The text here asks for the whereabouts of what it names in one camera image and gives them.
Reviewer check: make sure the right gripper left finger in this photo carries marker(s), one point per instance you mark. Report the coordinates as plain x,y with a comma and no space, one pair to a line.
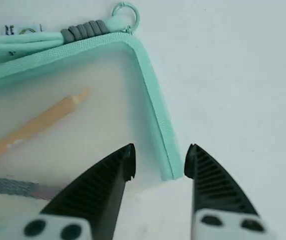
100,190

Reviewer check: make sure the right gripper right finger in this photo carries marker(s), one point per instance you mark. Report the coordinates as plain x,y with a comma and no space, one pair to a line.
215,185

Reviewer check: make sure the translucent pouch with mint trim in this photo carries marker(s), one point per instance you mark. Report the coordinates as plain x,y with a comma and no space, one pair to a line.
87,107

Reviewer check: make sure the grey pen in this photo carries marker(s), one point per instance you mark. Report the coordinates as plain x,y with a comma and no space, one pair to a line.
15,187

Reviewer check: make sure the orange pencil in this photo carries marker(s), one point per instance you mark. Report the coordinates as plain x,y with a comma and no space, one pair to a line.
36,125

